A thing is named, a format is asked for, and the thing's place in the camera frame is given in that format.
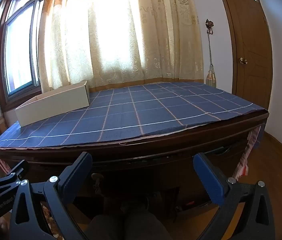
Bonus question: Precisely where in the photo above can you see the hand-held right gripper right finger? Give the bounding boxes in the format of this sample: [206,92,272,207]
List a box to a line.
[193,152,275,240]

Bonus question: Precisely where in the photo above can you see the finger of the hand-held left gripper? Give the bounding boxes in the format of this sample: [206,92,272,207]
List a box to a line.
[0,160,29,196]

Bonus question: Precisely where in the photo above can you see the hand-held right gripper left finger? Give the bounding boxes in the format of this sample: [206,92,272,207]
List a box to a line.
[9,152,93,240]

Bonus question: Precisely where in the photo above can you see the white cardboard box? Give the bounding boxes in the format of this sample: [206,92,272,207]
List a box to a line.
[14,80,90,127]

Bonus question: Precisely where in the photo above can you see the drawer key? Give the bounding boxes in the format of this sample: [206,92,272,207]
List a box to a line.
[91,172,104,193]

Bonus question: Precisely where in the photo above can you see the pink patterned cloth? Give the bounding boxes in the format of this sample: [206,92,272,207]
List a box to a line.
[0,157,14,173]
[233,126,261,180]

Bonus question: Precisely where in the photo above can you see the dark wooden desk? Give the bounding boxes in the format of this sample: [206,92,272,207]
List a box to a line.
[0,110,270,205]

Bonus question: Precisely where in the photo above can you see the person's grey trousers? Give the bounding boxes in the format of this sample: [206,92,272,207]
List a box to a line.
[88,197,171,240]

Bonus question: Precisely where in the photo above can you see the blue checked tablecloth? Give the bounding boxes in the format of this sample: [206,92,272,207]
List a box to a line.
[0,81,266,149]

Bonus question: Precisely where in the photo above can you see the curtain tieback tassel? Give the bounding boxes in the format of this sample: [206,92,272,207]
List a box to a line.
[204,32,218,88]

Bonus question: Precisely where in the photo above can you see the wooden framed window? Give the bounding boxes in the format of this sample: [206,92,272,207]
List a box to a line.
[0,0,47,110]

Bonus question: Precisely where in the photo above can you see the cream patterned curtain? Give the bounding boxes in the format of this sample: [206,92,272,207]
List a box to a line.
[38,0,204,93]

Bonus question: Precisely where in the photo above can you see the brown wooden door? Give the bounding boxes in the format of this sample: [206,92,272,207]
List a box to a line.
[216,0,274,110]

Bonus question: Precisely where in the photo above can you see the metal curtain hook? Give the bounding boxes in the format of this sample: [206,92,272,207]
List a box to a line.
[205,19,215,34]

